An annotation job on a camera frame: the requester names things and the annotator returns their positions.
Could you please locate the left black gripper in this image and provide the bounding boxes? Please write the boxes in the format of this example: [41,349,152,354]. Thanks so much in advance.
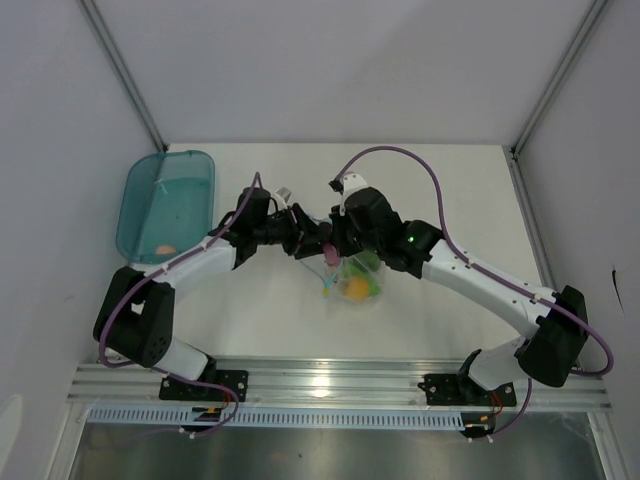
[254,204,329,260]

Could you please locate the purple toy eggplant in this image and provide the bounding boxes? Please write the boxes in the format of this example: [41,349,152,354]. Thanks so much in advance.
[322,243,340,267]

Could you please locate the clear zip top bag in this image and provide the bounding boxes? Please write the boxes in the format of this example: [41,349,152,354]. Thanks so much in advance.
[299,243,385,304]

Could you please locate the yellow toy lemon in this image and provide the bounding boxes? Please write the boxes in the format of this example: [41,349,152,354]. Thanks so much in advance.
[342,277,370,302]

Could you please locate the pink toy food piece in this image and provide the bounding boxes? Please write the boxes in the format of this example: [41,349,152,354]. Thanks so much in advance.
[155,245,176,255]

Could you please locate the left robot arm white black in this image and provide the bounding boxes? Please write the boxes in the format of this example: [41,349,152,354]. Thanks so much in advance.
[93,187,331,400]

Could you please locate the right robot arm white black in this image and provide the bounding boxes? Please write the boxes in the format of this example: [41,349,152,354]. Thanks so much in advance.
[329,187,588,404]

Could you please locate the teal plastic bin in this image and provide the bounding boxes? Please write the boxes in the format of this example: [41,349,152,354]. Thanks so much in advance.
[115,150,216,264]

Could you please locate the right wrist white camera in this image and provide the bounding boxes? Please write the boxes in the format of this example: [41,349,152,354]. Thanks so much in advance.
[329,171,369,216]

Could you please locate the wrist white camera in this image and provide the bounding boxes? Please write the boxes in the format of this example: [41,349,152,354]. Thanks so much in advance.
[271,187,292,211]
[329,171,369,216]

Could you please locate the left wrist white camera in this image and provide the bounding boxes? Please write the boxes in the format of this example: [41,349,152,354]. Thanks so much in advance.
[271,187,292,211]

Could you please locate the aluminium mounting rail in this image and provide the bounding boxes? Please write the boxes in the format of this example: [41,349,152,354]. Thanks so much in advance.
[67,357,612,413]

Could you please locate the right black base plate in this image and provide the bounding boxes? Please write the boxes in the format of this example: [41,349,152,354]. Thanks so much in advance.
[417,373,517,407]

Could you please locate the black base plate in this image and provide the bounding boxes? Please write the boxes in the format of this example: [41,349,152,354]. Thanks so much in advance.
[417,373,517,407]
[159,370,249,402]

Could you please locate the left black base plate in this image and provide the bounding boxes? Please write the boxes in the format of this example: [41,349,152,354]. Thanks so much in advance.
[159,370,249,402]

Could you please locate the white slotted cable duct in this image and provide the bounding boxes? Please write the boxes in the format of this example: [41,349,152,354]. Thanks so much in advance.
[87,404,465,431]

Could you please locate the left aluminium frame post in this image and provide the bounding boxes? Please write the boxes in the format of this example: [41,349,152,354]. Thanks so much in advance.
[76,0,168,152]

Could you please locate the aluminium frame post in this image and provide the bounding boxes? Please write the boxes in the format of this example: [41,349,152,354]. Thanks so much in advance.
[76,0,168,152]
[510,0,613,160]

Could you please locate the right aluminium frame post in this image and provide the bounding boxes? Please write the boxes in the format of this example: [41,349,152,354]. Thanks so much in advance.
[510,0,613,160]

